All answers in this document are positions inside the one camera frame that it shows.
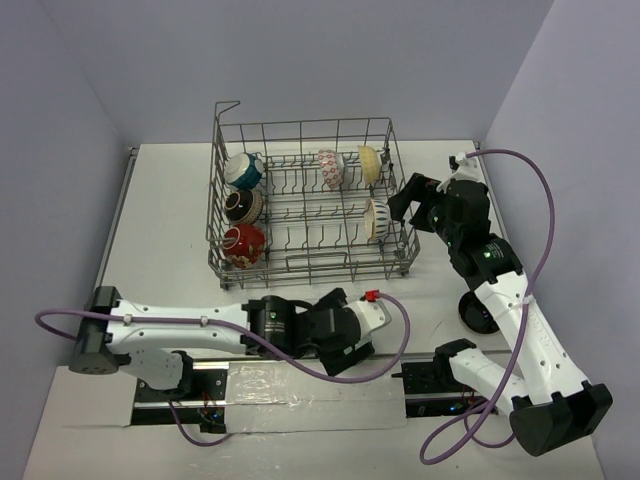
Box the white bowl orange rim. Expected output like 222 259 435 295
363 198 391 241

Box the yellow dotted bowl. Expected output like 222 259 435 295
358 145 382 186

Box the blue inside red patterned bowl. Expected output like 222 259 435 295
317 150 345 190

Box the black ceramic bowl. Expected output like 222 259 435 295
458 291 499 335

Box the white ceramic bowl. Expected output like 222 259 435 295
222 224 266 269

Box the brown rimmed cream bowl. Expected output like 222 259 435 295
224 189 264 225

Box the dark teal white bowl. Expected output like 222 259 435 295
224 153 264 190

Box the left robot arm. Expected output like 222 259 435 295
69 286 390 399

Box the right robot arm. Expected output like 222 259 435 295
388 173 613 457

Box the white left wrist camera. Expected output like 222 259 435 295
348 290 392 337

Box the aluminium mounting rail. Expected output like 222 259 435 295
190 352 435 373

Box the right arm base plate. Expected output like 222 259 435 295
392 356 486 419

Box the grey wire dish rack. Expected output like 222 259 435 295
206 100 420 290

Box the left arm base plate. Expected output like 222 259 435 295
130 363 229 435

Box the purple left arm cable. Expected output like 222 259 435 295
34 292 412 446

